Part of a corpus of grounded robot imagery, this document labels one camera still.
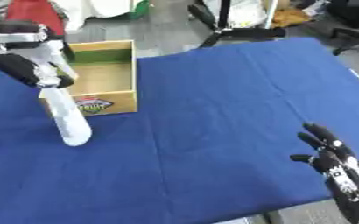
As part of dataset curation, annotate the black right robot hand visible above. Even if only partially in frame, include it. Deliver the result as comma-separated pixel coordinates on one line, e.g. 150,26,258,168
288,122,359,224

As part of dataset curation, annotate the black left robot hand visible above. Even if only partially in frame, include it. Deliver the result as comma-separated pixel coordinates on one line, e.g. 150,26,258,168
0,20,77,89

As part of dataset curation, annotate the white plastic bottle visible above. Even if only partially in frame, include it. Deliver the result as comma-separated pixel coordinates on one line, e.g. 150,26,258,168
25,39,94,147

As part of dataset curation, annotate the tan cardboard box green inside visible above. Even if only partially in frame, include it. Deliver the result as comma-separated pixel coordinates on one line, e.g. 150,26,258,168
37,39,140,116

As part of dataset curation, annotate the red cloth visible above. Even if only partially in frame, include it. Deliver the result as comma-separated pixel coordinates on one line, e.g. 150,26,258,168
4,0,68,37

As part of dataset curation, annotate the white cloth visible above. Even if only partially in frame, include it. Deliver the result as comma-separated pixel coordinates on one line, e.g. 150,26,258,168
51,0,138,32

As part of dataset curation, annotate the black office chair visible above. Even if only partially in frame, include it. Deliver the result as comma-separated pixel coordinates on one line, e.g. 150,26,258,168
325,0,359,57

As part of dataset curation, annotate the brown bag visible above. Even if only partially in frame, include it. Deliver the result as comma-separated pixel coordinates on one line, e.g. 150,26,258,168
270,6,313,29

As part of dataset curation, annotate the black tripod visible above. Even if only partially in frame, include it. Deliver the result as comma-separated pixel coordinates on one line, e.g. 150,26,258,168
186,0,289,49

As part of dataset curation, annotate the white plastic bag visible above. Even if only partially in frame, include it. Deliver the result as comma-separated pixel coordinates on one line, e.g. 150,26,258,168
227,0,271,29

